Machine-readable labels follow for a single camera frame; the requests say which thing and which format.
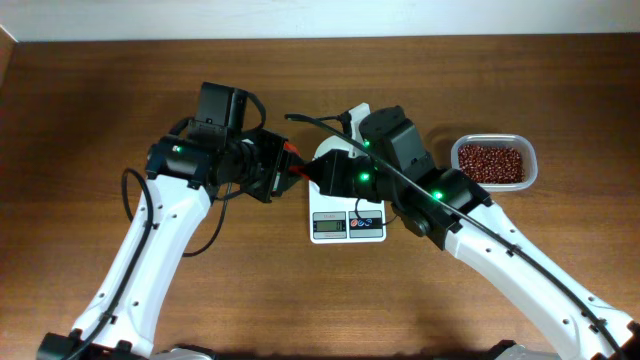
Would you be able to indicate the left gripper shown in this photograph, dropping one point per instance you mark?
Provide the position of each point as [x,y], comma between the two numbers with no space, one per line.
[279,182]

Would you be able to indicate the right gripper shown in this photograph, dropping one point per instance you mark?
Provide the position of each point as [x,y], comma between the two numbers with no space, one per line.
[332,181]

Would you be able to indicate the orange plastic measuring scoop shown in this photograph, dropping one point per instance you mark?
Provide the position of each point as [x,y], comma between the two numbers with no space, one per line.
[295,164]

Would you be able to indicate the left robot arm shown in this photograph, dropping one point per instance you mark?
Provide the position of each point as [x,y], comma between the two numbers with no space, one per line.
[184,172]

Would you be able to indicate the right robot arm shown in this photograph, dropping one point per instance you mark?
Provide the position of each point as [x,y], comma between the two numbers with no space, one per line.
[460,217]

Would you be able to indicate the white round bowl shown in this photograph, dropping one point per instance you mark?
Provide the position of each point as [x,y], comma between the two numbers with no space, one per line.
[336,143]

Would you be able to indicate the white digital kitchen scale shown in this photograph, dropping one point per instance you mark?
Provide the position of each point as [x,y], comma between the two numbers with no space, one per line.
[336,220]

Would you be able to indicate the red beans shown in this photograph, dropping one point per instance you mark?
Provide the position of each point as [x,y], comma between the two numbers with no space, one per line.
[491,164]

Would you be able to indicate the clear plastic container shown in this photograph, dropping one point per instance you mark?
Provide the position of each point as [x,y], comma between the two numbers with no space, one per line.
[517,142]

